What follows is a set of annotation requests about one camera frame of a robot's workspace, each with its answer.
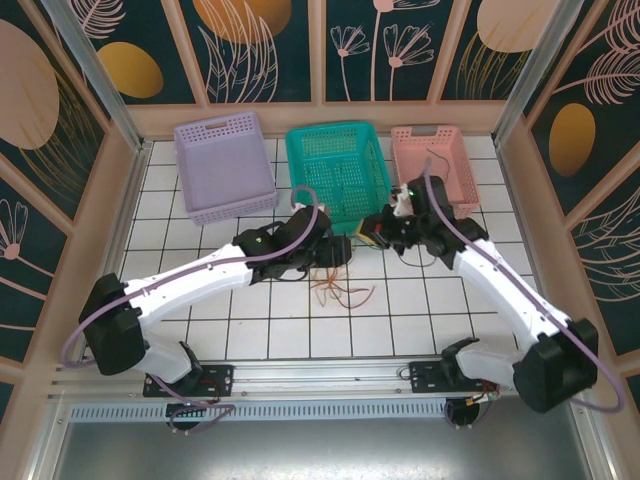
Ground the black cable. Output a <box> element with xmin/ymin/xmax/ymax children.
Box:
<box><xmin>424</xmin><ymin>146</ymin><xmax>453</xmax><ymax>184</ymax></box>
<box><xmin>399</xmin><ymin>243</ymin><xmax>444</xmax><ymax>268</ymax></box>

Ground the tangle of coloured cables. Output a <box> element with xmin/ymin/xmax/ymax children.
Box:
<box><xmin>309</xmin><ymin>267</ymin><xmax>354</xmax><ymax>307</ymax></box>

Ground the red cable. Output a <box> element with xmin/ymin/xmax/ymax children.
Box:
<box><xmin>327</xmin><ymin>283</ymin><xmax>376</xmax><ymax>311</ymax></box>

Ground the pink perforated plastic basket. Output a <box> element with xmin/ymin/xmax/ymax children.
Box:
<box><xmin>390</xmin><ymin>125</ymin><xmax>484</xmax><ymax>221</ymax></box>

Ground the teal perforated plastic basket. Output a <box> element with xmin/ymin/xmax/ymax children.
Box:
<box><xmin>284</xmin><ymin>121</ymin><xmax>392</xmax><ymax>236</ymax></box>

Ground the lavender perforated plastic basket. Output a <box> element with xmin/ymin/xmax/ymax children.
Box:
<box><xmin>172</xmin><ymin>110</ymin><xmax>279</xmax><ymax>228</ymax></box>

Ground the dark panel with beige circle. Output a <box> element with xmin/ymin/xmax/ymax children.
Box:
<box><xmin>438</xmin><ymin>0</ymin><xmax>539</xmax><ymax>102</ymax></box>

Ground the dark panel with flower drawings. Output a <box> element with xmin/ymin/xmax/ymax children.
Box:
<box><xmin>324</xmin><ymin>0</ymin><xmax>451</xmax><ymax>104</ymax></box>

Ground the dark panel with leaf drawing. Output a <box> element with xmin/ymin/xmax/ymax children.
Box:
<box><xmin>178</xmin><ymin>0</ymin><xmax>315</xmax><ymax>105</ymax></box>

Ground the grey metal plate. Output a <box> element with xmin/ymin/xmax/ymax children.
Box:
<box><xmin>29</xmin><ymin>394</ymin><xmax>619</xmax><ymax>480</ymax></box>

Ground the dark panel with orange oval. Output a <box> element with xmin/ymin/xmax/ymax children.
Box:
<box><xmin>64</xmin><ymin>0</ymin><xmax>197</xmax><ymax>106</ymax></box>

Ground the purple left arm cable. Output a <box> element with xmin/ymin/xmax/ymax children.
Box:
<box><xmin>60</xmin><ymin>185</ymin><xmax>321</xmax><ymax>434</ymax></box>

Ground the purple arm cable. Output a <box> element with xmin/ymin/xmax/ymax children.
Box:
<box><xmin>60</xmin><ymin>185</ymin><xmax>321</xmax><ymax>434</ymax></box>
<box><xmin>423</xmin><ymin>157</ymin><xmax>626</xmax><ymax>431</ymax></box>

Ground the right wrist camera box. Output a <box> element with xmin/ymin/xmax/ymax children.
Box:
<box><xmin>391</xmin><ymin>183</ymin><xmax>417</xmax><ymax>218</ymax></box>

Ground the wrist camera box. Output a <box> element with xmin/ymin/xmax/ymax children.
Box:
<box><xmin>291</xmin><ymin>199</ymin><xmax>330</xmax><ymax>215</ymax></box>
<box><xmin>391</xmin><ymin>183</ymin><xmax>417</xmax><ymax>218</ymax></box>

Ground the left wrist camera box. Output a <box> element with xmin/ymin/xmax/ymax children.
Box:
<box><xmin>291</xmin><ymin>199</ymin><xmax>330</xmax><ymax>215</ymax></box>

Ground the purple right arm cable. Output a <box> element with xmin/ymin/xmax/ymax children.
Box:
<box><xmin>423</xmin><ymin>157</ymin><xmax>626</xmax><ymax>431</ymax></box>

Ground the aluminium table edge rail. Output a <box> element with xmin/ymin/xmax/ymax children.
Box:
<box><xmin>494</xmin><ymin>141</ymin><xmax>569</xmax><ymax>354</ymax></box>
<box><xmin>99</xmin><ymin>141</ymin><xmax>154</xmax><ymax>281</ymax></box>

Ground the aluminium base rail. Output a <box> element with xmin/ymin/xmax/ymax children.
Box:
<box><xmin>47</xmin><ymin>353</ymin><xmax>595</xmax><ymax>401</ymax></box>

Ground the white slotted cable duct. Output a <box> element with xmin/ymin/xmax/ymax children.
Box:
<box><xmin>68</xmin><ymin>401</ymin><xmax>454</xmax><ymax>425</ymax></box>

